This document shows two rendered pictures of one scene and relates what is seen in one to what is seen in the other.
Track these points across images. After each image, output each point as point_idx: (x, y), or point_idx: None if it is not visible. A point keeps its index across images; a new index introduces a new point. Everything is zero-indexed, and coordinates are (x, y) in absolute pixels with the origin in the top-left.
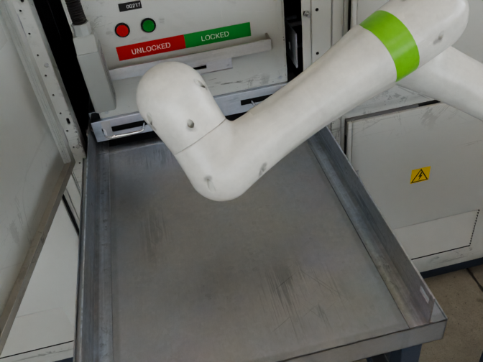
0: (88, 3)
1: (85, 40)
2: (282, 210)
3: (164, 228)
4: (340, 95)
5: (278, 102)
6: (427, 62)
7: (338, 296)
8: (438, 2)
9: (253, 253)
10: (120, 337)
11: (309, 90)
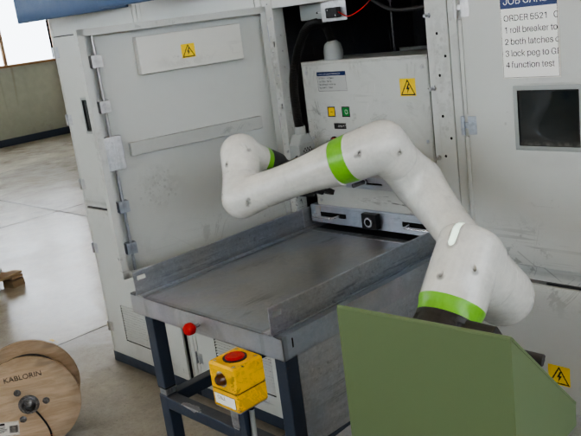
0: (319, 118)
1: (296, 137)
2: (322, 278)
3: (265, 263)
4: (296, 172)
5: (272, 168)
6: (408, 189)
7: (265, 312)
8: (364, 131)
9: (273, 285)
10: (180, 285)
11: (284, 165)
